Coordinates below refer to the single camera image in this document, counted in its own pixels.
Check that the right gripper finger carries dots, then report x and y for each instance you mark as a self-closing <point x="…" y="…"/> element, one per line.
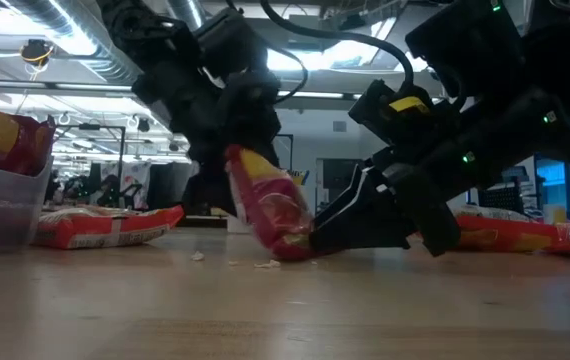
<point x="365" y="230"/>
<point x="350" y="200"/>

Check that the blue Maruchan ramen pack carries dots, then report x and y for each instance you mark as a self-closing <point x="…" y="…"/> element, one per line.
<point x="299" y="177"/>

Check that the red Maruchan ramen pack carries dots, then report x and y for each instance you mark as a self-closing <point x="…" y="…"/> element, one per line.
<point x="270" y="210"/>
<point x="20" y="150"/>

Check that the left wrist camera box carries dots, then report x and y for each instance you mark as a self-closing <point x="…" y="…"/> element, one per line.
<point x="230" y="42"/>

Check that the ceiling light strip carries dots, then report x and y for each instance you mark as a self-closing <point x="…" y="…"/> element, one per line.
<point x="315" y="95"/>
<point x="65" y="89"/>

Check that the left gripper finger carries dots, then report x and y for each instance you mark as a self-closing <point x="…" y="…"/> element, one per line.
<point x="197" y="190"/>
<point x="224" y="190"/>

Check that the yellow container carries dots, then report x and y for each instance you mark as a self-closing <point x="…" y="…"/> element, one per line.
<point x="557" y="215"/>

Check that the noodle crumb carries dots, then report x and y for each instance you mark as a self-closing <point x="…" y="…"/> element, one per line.
<point x="197" y="256"/>
<point x="267" y="264"/>
<point x="233" y="262"/>

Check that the cluttered work desk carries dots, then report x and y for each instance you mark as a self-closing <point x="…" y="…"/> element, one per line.
<point x="65" y="192"/>

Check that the clear plastic bin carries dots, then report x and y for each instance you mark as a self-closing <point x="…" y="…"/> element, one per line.
<point x="0" y="210"/>

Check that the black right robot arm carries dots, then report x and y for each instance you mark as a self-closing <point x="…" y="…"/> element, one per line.
<point x="540" y="60"/>

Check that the silver ceiling duct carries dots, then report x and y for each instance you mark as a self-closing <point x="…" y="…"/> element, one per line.
<point x="65" y="30"/>
<point x="185" y="12"/>

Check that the black draped cloth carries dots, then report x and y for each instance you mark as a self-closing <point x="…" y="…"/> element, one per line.
<point x="170" y="185"/>

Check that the black ceiling-hung device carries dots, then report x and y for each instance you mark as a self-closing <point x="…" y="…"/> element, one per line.
<point x="37" y="52"/>

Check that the black pegboard cart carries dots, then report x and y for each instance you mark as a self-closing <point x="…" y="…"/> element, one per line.
<point x="505" y="197"/>

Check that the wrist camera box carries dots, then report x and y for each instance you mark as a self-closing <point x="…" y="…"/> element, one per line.
<point x="230" y="42"/>
<point x="405" y="125"/>

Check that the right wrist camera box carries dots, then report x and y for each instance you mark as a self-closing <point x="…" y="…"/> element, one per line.
<point x="405" y="125"/>

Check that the grey wall vent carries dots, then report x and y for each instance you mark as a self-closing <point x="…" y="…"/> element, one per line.
<point x="340" y="126"/>

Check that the black metal stand frame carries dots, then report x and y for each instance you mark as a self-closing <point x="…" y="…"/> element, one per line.
<point x="90" y="127"/>
<point x="291" y="150"/>

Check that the white patterned cloth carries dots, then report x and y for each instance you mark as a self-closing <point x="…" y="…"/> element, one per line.
<point x="135" y="180"/>

